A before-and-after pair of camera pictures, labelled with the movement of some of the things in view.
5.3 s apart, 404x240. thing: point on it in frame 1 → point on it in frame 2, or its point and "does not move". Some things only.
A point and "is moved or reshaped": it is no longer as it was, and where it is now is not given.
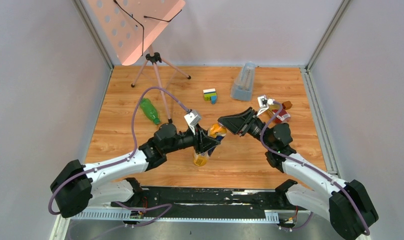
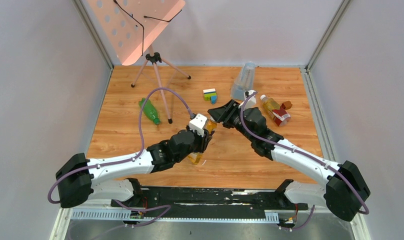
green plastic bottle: (149, 110) does not move
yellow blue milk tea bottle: (216, 131) is moved or reshaped
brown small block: (286, 105) does not move
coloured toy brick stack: (210, 95) does not move
